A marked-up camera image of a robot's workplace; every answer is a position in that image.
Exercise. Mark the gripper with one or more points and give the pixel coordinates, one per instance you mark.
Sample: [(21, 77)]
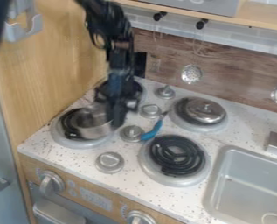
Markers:
[(120, 78)]

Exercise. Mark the silver pot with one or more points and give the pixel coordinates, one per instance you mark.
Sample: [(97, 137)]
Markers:
[(90, 124)]

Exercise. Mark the toy stove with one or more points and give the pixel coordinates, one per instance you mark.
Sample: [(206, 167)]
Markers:
[(175, 157)]

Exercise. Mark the silver lid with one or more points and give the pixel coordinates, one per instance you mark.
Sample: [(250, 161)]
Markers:
[(202, 110)]

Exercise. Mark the black hook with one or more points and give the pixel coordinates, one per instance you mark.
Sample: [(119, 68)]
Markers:
[(158, 15), (201, 23)]

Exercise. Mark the toy microwave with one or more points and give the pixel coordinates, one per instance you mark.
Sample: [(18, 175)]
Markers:
[(198, 5)]

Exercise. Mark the toy sink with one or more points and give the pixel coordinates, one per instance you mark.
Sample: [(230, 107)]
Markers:
[(249, 189)]

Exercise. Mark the grey wall holder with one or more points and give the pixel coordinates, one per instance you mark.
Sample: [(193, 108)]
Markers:
[(23, 24)]

